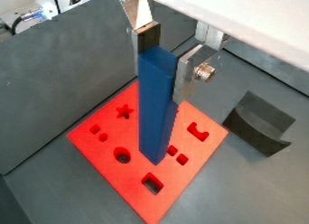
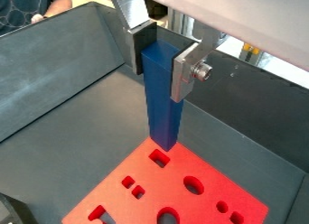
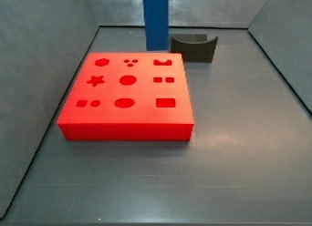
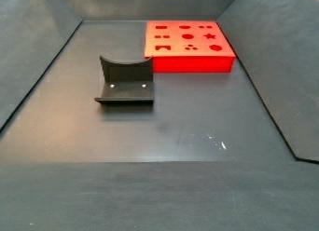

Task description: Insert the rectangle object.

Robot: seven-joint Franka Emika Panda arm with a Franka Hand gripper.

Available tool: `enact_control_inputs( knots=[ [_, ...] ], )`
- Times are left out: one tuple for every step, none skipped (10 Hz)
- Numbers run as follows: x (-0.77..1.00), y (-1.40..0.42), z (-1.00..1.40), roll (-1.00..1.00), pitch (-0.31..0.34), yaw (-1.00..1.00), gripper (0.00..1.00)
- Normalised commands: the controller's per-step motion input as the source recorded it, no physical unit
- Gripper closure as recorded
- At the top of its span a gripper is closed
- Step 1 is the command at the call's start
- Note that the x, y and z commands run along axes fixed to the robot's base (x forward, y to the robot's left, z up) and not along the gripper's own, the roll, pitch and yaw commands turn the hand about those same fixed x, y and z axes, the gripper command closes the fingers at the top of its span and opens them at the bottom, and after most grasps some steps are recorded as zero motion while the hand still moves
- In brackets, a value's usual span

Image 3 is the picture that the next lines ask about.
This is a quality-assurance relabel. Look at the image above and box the red shape-sorter block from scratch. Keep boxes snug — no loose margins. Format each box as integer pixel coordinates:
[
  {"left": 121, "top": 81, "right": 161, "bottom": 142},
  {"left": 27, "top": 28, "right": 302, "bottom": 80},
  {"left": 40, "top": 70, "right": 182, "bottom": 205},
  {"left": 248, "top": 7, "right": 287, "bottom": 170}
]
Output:
[{"left": 58, "top": 53, "right": 194, "bottom": 141}]

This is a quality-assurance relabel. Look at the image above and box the blue rectangular peg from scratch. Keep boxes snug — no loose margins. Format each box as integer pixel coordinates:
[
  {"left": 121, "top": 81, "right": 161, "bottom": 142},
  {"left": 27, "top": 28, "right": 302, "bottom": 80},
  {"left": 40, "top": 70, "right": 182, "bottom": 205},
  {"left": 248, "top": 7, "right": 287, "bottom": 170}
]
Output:
[{"left": 142, "top": 0, "right": 169, "bottom": 51}]

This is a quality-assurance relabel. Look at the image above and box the black curved holder block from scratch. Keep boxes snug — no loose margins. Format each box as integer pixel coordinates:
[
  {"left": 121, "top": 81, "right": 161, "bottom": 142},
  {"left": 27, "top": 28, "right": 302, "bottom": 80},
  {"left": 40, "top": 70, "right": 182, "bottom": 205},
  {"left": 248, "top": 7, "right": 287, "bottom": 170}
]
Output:
[{"left": 170, "top": 34, "right": 219, "bottom": 63}]

